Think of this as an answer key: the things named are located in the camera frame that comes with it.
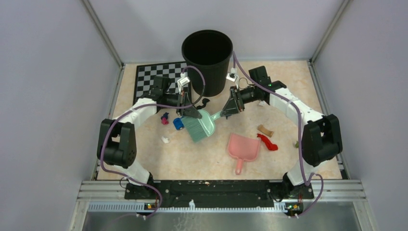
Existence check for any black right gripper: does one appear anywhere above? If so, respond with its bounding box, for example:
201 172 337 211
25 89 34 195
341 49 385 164
220 86 258 118

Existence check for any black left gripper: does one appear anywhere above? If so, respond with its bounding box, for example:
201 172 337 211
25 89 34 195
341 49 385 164
163 90 202 118

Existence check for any teal hand brush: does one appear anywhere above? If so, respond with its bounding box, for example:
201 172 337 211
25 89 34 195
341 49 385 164
181 109 221 143

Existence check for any pink dustpan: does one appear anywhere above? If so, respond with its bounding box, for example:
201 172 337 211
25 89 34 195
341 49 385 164
227 133 260 175

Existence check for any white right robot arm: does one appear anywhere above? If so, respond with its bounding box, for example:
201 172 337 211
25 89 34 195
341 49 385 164
220 66 343 198

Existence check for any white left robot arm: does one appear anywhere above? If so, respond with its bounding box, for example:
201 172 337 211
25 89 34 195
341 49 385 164
97 72 195 199

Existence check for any small black paper scrap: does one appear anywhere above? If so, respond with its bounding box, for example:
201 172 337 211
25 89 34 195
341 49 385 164
196 98 210 110

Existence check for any blue toy car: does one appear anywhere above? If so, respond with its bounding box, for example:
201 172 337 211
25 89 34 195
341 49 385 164
173 117 184 130

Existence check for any wooden block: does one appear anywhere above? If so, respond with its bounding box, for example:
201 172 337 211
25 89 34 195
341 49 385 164
257 124 274 137

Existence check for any small white paper scrap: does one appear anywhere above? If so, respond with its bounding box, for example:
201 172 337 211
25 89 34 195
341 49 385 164
161 136 170 144

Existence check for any black white chessboard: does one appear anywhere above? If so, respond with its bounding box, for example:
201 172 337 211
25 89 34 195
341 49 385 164
132 61 187 104

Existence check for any black trash bin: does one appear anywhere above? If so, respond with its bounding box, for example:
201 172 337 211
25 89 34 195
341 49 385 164
181 29 233 97

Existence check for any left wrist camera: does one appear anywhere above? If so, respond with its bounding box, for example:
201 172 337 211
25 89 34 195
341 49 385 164
177 72 190 88

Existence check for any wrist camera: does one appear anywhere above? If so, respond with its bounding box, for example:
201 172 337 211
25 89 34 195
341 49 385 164
177 72 190 88
226 67 239 82

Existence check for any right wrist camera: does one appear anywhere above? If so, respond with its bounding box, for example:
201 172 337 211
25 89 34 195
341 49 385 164
226 67 239 82

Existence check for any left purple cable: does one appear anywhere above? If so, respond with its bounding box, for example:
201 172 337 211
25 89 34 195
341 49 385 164
100 65 206 220

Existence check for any purple cable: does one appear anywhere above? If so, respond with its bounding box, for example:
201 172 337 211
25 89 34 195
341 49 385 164
231 51 324 219
100 65 206 220

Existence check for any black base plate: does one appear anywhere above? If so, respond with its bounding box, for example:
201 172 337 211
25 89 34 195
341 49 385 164
124 180 314 208

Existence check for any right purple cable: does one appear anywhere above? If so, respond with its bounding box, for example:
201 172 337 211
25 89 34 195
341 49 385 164
231 51 324 219

